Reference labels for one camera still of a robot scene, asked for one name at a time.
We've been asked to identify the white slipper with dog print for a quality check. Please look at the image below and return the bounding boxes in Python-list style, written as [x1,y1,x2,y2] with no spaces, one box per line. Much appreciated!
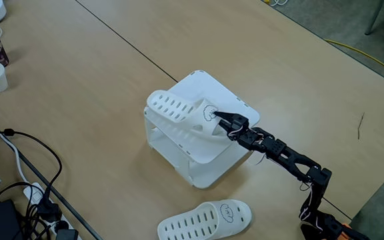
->
[146,89,233,145]
[157,199,253,240]

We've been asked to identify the white shoe rack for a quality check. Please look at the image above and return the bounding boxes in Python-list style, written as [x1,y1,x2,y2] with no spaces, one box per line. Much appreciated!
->
[143,69,261,190]

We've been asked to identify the grey chair leg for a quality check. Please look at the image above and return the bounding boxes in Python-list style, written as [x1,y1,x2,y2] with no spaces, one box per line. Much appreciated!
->
[364,0,384,36]

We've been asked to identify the black power plug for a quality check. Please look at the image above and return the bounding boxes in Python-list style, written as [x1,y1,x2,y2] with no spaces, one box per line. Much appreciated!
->
[37,196,63,223]
[54,219,79,240]

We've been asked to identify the white power strip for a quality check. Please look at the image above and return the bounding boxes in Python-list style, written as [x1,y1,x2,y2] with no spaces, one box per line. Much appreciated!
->
[22,181,83,240]

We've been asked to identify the black power brick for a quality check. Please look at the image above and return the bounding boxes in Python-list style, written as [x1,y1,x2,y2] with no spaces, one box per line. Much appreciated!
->
[0,199,23,240]

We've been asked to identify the yellow cable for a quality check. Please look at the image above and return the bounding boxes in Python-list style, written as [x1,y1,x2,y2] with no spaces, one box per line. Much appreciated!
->
[323,38,384,84]

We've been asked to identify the white power cord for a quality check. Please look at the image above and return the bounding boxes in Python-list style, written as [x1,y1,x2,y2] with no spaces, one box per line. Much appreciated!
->
[0,109,29,187]

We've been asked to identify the black cable with connector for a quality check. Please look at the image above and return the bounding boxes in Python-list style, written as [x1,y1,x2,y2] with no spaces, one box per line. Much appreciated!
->
[0,127,63,201]

